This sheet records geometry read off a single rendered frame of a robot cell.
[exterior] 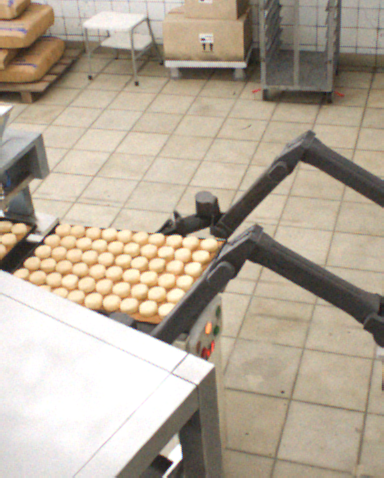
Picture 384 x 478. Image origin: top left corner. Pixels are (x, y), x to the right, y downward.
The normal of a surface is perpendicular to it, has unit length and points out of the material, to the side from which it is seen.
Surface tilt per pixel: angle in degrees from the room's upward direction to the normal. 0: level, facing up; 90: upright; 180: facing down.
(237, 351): 0
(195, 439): 90
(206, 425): 90
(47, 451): 0
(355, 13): 90
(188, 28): 85
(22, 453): 0
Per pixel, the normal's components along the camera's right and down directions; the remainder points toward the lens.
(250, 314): -0.07, -0.82
